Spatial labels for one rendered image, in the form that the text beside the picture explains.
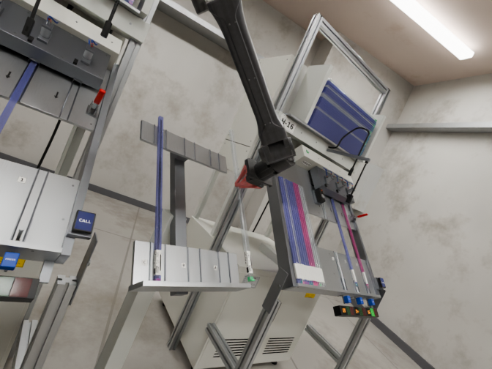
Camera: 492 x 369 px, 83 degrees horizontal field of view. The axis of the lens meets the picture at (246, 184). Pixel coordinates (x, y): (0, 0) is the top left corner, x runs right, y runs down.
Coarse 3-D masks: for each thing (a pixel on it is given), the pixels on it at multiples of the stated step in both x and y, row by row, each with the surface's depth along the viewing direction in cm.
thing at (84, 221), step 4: (80, 212) 64; (84, 212) 65; (80, 216) 64; (84, 216) 65; (88, 216) 65; (92, 216) 66; (76, 220) 63; (80, 220) 64; (84, 220) 64; (88, 220) 65; (92, 220) 65; (76, 224) 63; (80, 224) 63; (84, 224) 64; (88, 224) 64; (80, 228) 63; (84, 228) 63; (88, 228) 64
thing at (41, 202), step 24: (0, 168) 62; (24, 168) 65; (0, 192) 60; (24, 192) 63; (48, 192) 66; (72, 192) 70; (0, 216) 58; (24, 216) 61; (48, 216) 64; (24, 240) 58; (48, 240) 62
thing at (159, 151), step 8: (160, 120) 87; (160, 128) 86; (160, 136) 84; (160, 144) 83; (160, 152) 82; (160, 160) 81; (160, 168) 79; (160, 176) 78; (160, 184) 77; (160, 192) 76; (160, 200) 75; (160, 208) 74; (160, 216) 73; (160, 224) 72; (160, 232) 71; (160, 240) 70; (160, 248) 69; (160, 280) 66
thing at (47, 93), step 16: (0, 48) 76; (0, 64) 74; (16, 64) 77; (0, 80) 72; (16, 80) 74; (32, 80) 78; (48, 80) 81; (64, 80) 84; (0, 96) 70; (32, 96) 75; (48, 96) 78; (64, 96) 82; (80, 96) 85; (48, 112) 76; (64, 112) 79; (80, 112) 83
